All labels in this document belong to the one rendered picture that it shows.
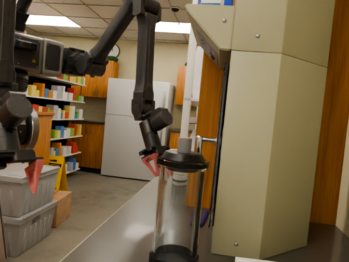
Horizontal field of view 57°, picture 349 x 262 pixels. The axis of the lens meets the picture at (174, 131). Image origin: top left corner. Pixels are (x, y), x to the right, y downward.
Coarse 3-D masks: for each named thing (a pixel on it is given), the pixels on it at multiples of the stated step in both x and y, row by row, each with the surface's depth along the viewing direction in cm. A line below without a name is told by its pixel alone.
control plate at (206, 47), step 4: (200, 36) 85; (200, 40) 91; (204, 40) 84; (200, 44) 99; (204, 44) 91; (208, 44) 83; (204, 48) 99; (208, 48) 90; (208, 52) 96; (212, 52) 87; (216, 56) 87; (216, 60) 94
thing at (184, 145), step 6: (180, 138) 64; (186, 138) 64; (180, 144) 64; (186, 144) 64; (168, 150) 66; (174, 150) 67; (180, 150) 64; (186, 150) 64; (162, 156) 64; (168, 156) 62; (174, 156) 62; (180, 156) 61; (186, 156) 62; (192, 156) 62; (198, 156) 63; (186, 162) 61; (192, 162) 61; (198, 162) 62
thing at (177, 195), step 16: (160, 160) 62; (160, 176) 64; (176, 176) 61; (192, 176) 61; (160, 192) 63; (176, 192) 61; (192, 192) 62; (160, 208) 63; (176, 208) 61; (192, 208) 62; (160, 224) 63; (176, 224) 61; (192, 224) 62; (160, 240) 63; (176, 240) 62; (192, 240) 63; (160, 256) 63; (176, 256) 62; (192, 256) 63
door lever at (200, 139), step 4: (196, 136) 80; (200, 136) 79; (216, 136) 78; (196, 140) 79; (200, 140) 79; (204, 140) 79; (208, 140) 79; (212, 140) 79; (216, 140) 78; (196, 144) 79; (200, 144) 79; (196, 148) 79; (200, 148) 79; (200, 152) 79
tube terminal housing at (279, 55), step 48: (240, 0) 72; (288, 0) 71; (240, 48) 72; (288, 48) 72; (240, 96) 73; (288, 96) 74; (240, 144) 73; (288, 144) 76; (240, 192) 73; (288, 192) 78; (240, 240) 74; (288, 240) 80
